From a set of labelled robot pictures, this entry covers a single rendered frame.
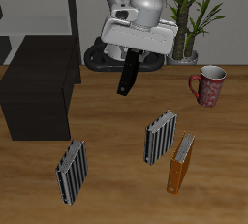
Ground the grey striped book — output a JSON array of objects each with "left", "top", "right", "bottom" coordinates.
[
  {"left": 143, "top": 109, "right": 178, "bottom": 167},
  {"left": 54, "top": 138, "right": 89, "bottom": 207}
]

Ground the orange book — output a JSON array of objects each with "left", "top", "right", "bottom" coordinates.
[{"left": 166, "top": 131, "right": 197, "bottom": 196}]

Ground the red patterned mug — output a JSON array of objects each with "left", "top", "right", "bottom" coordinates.
[{"left": 188, "top": 64, "right": 228, "bottom": 109}]

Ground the dark wooden cabinet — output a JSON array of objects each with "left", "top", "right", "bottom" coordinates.
[{"left": 0, "top": 34, "right": 82, "bottom": 142}]

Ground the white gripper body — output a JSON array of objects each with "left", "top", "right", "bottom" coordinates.
[{"left": 100, "top": 16, "right": 179, "bottom": 55}]

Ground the flat black base plate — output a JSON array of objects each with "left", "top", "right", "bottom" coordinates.
[{"left": 83, "top": 36, "right": 166, "bottom": 73}]

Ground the green pot plant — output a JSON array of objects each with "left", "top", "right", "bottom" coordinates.
[{"left": 166, "top": 0, "right": 229, "bottom": 67}]

